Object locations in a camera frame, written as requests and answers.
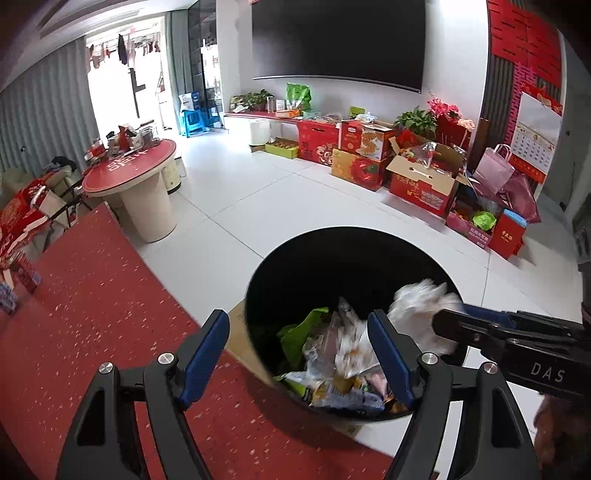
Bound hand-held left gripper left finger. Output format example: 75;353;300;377
55;309;230;480

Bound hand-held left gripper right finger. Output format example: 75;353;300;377
367;309;541;480

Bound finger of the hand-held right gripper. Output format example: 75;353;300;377
441;304;523;328
431;311;511;357

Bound clear plastic bag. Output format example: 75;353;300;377
305;295;384;374

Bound white tissue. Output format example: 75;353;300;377
387;278;464;356

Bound white blue printed plastic bag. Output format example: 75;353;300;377
318;388;384;411

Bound yellow snack packet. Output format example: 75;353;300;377
314;374;365;402

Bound green plastic bag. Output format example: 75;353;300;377
277;307;329;370

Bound black trash bin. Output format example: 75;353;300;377
244;229;462;422

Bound person's right hand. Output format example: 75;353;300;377
533;394;591;480

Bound red flat gift box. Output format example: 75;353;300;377
488;210;527;259

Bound pink box with green packing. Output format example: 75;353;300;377
445;198;502;238

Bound dark red bag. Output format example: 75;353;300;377
501;173;541;224

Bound open red cardboard box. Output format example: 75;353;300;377
385;143;467;217

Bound pink paper bag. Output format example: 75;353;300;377
475;144;515;195

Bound round red-topped coffee table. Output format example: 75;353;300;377
82;138;181;244

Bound pink flower bouquet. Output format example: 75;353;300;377
427;90;476;153

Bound red drink can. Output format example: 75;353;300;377
11;251;42;294

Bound leafy green potted plant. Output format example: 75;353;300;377
394;107;437;139

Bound silver drink can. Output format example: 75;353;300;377
0;281;19;315

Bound pastry print carton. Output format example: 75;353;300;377
341;121;397;161

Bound green fruit tray box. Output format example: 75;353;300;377
264;138;300;160

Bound sofa with red cover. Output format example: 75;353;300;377
0;178;56;259

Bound group of small boxes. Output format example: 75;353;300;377
85;124;160;162

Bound white paper roll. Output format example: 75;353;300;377
249;119;271;146

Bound blue plastic stool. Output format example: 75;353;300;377
181;110;208;138

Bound beige armchair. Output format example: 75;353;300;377
0;166;28;199

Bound small potted plants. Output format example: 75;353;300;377
231;90;274;113

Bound green printed gift bag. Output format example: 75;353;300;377
285;83;312;114

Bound dark glass cabinet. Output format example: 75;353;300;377
191;0;232;130

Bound grey curtain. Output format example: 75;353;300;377
166;9;195;130
0;39;100;185

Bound hanging laundry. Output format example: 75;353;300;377
88;32;162;70

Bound wall calendar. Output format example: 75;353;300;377
510;90;564;185

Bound red paper wall decoration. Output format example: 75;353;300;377
487;0;564;86

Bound black wall television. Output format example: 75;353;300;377
252;0;426;93

